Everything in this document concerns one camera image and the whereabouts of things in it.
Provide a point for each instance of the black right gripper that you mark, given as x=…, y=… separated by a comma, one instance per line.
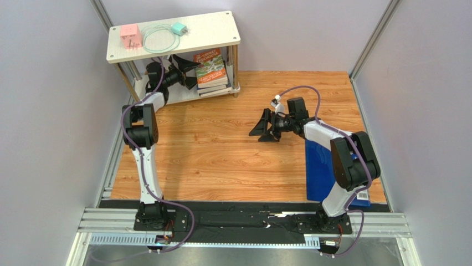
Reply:
x=272, y=124

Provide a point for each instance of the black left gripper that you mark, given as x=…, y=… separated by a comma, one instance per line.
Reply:
x=183, y=65

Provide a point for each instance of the orange 78-Storey Treehouse book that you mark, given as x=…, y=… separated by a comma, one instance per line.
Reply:
x=211, y=71

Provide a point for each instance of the blue 91-Storey Treehouse book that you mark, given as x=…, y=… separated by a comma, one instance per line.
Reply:
x=211, y=89

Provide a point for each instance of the Nineteen Eighty-Four book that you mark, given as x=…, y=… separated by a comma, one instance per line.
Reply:
x=216, y=93

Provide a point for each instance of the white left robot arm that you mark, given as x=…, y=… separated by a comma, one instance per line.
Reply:
x=140, y=133

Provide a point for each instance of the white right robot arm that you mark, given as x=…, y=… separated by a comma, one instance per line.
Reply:
x=353, y=160

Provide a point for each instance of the mint green charger plug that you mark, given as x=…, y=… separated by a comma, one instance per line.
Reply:
x=179, y=29

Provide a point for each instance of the pink cube power adapter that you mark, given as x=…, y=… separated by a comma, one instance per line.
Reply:
x=131, y=36

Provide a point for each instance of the blue file folder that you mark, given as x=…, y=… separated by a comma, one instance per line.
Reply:
x=319, y=171

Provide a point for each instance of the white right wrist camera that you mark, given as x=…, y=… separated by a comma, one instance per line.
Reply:
x=279, y=109

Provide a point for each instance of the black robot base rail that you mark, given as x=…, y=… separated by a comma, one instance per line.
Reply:
x=238, y=222

